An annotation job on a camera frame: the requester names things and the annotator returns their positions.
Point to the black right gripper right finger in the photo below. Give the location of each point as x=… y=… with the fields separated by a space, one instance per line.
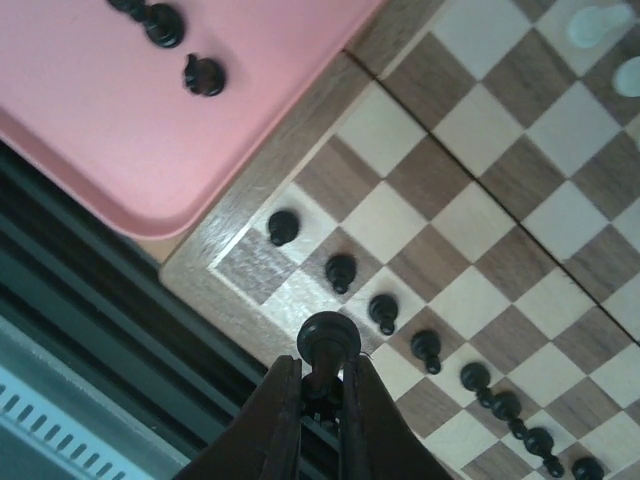
x=375 y=440

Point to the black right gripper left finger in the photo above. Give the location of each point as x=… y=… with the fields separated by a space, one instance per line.
x=263 y=441

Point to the black pawn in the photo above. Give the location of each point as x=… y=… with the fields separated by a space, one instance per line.
x=475 y=377
x=426 y=346
x=507 y=407
x=540 y=443
x=283 y=227
x=587 y=468
x=383 y=310
x=340 y=272

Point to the black rook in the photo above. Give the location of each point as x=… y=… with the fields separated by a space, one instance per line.
x=327 y=341

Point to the black knight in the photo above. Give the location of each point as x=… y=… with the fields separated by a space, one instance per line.
x=204 y=76

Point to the wooden chess board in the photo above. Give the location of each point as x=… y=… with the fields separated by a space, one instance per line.
x=483 y=171

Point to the white chess piece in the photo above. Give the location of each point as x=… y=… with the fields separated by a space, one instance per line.
x=626 y=80
x=590 y=25

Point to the pink plastic tray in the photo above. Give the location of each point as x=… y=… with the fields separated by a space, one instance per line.
x=90 y=102

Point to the black bishop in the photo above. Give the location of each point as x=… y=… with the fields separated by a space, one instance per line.
x=163 y=24

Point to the black aluminium frame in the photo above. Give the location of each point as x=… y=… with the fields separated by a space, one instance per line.
x=86 y=322

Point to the light blue cable duct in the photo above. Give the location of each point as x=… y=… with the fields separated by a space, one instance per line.
x=60 y=438

